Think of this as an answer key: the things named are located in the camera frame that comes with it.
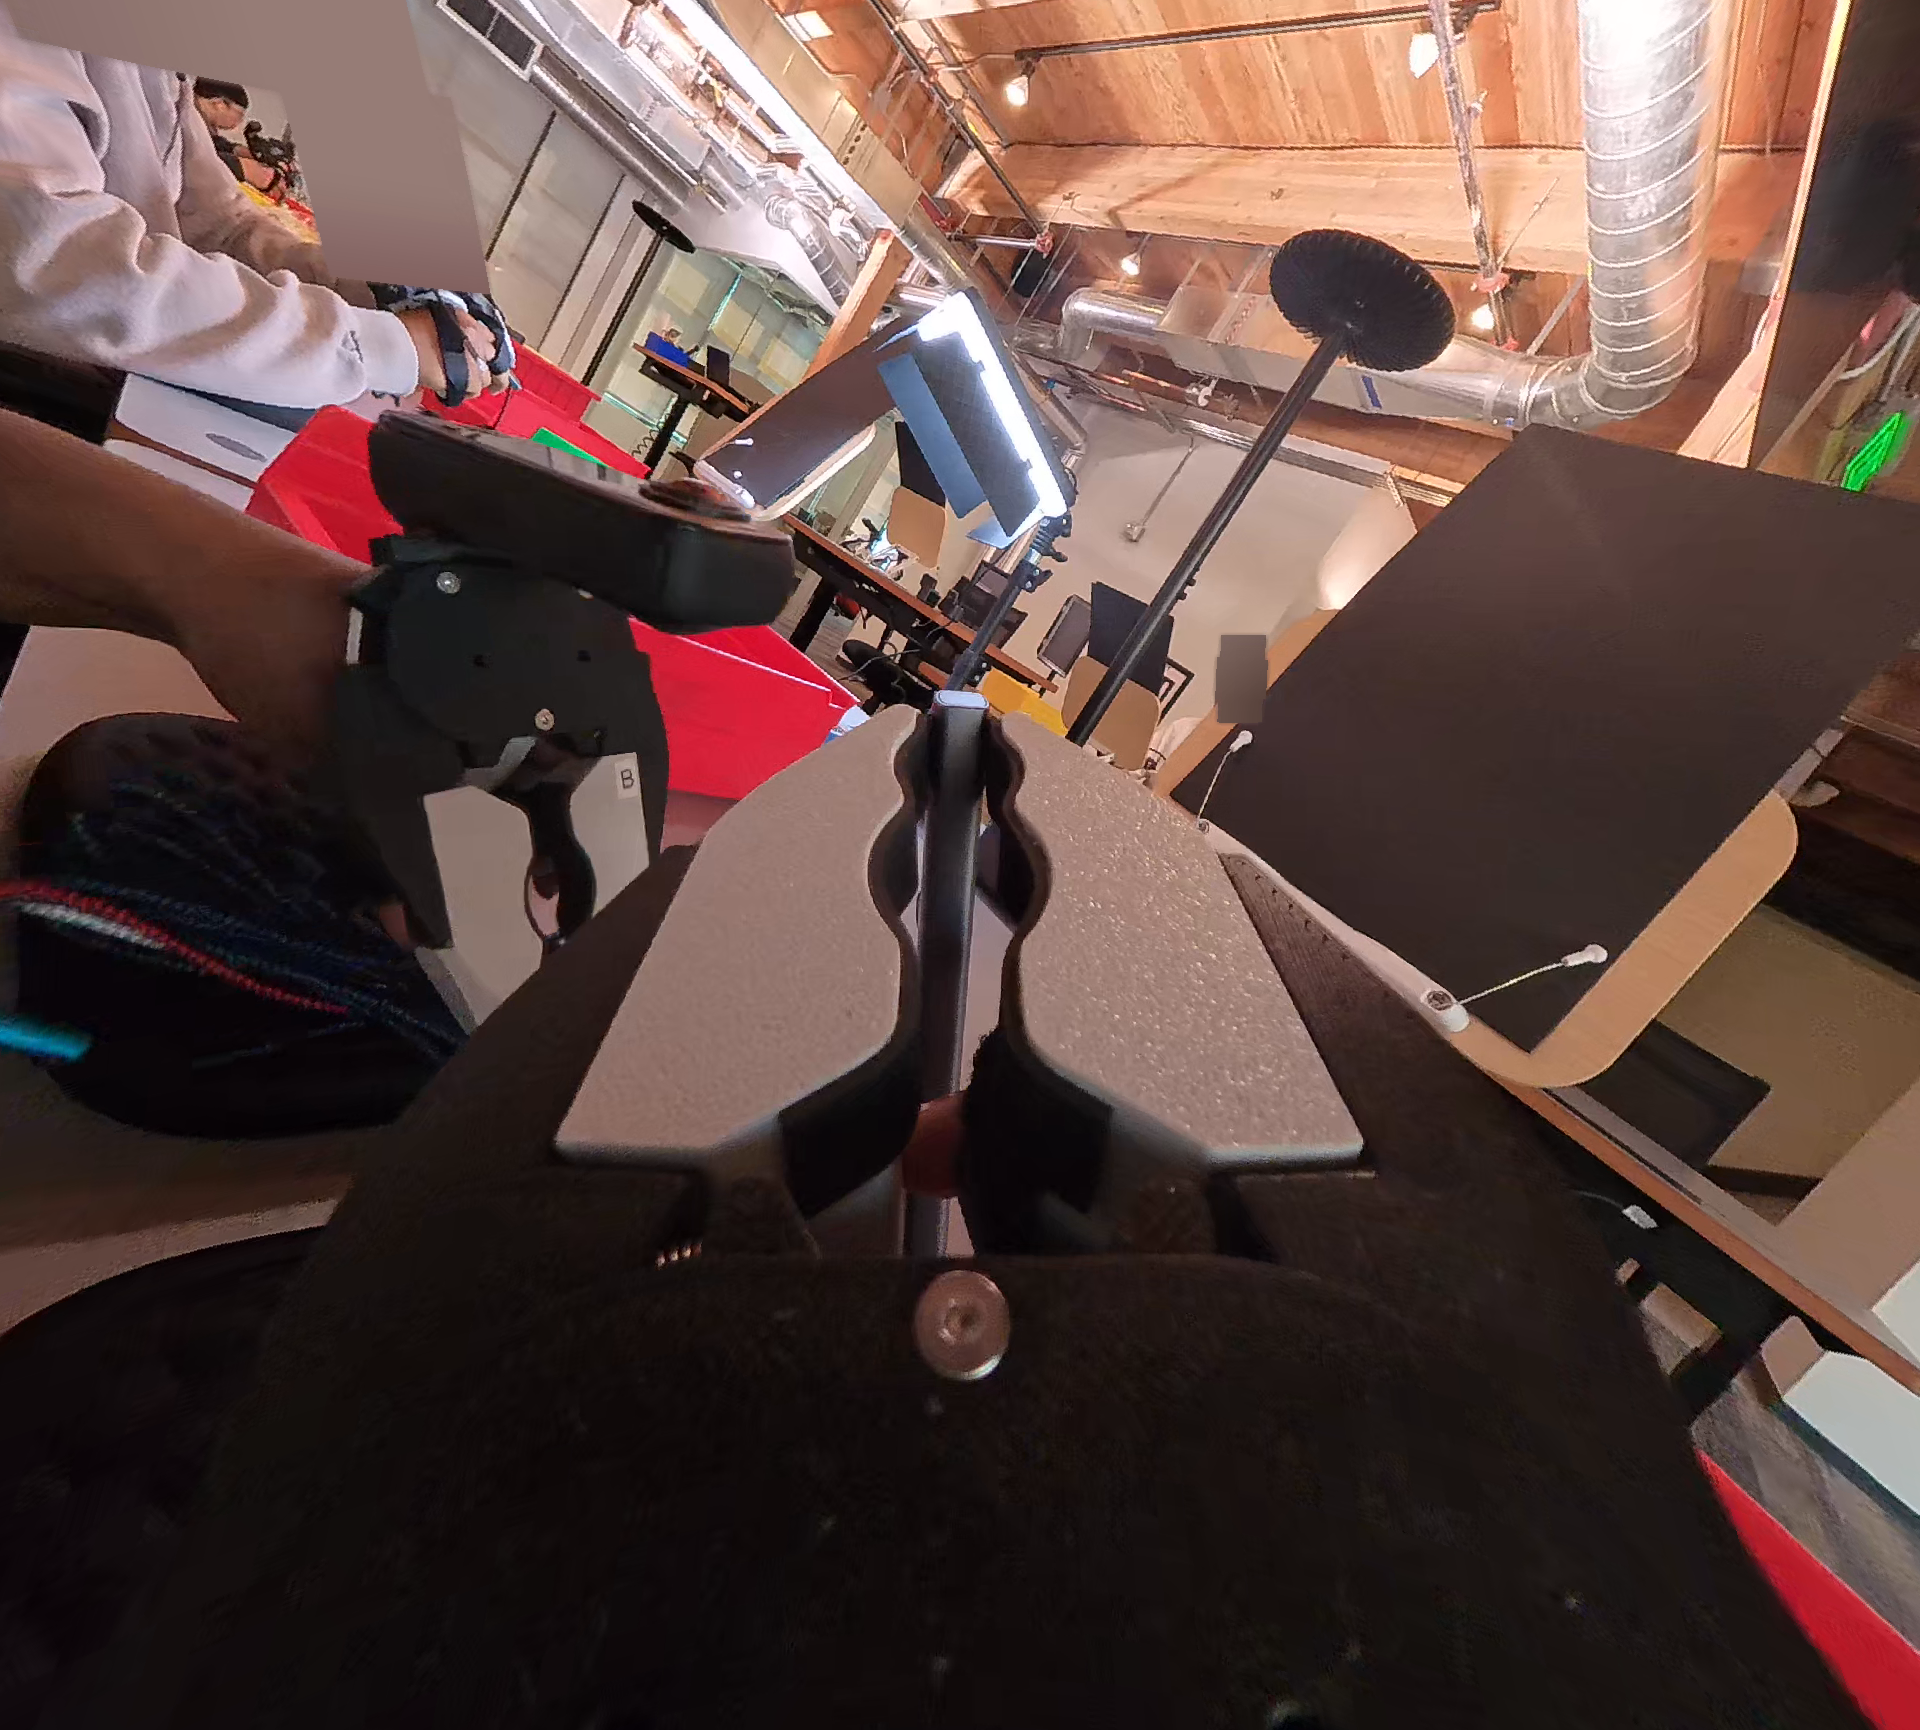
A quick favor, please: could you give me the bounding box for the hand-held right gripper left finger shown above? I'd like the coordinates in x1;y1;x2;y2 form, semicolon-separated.
554;705;928;1220

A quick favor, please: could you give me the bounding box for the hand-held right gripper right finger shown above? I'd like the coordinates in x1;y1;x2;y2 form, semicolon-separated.
965;714;1368;1251

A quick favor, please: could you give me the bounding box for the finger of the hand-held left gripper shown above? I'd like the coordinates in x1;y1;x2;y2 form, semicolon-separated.
594;705;671;913

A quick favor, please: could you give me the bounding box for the person's left forearm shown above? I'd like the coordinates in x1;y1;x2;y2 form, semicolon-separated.
0;405;228;652

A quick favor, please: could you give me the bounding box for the person's left hand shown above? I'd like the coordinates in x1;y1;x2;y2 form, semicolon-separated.
163;530;377;787

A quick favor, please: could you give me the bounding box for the red plastic bin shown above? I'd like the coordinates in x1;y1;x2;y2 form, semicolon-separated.
246;402;859;801
434;342;649;476
1697;1451;1920;1730

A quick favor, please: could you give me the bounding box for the long wooden desk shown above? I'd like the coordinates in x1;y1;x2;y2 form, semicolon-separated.
785;513;1059;698

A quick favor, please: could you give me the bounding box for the white box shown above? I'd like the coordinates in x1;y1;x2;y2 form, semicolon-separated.
1757;1314;1920;1521
112;372;323;510

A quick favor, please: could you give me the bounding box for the white-edged black board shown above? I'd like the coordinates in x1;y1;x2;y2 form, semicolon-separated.
692;315;940;523

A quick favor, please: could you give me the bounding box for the wood-edged black board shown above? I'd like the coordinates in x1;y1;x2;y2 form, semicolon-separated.
1165;422;1920;1090

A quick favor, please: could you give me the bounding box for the thin black floor lamp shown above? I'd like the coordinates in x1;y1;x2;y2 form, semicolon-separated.
582;200;696;400

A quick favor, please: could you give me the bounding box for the led light panel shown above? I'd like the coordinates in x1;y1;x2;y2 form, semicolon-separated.
875;289;1080;549

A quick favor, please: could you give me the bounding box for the black round disc stand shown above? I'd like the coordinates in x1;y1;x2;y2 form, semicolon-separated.
1061;229;1457;750

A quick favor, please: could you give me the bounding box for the green exit sign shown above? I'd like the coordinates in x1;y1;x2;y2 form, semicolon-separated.
1831;405;1914;497

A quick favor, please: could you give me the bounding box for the large black screen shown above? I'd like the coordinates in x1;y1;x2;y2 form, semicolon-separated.
1746;0;1920;472

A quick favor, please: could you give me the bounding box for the thin white cable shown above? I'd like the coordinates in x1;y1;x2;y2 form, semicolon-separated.
1422;944;1610;1023

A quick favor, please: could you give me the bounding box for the black track light rail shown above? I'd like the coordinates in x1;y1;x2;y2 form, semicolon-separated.
1011;0;1505;110

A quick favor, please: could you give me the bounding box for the large silver ceiling duct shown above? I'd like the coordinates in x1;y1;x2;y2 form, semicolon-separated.
1056;0;1760;433

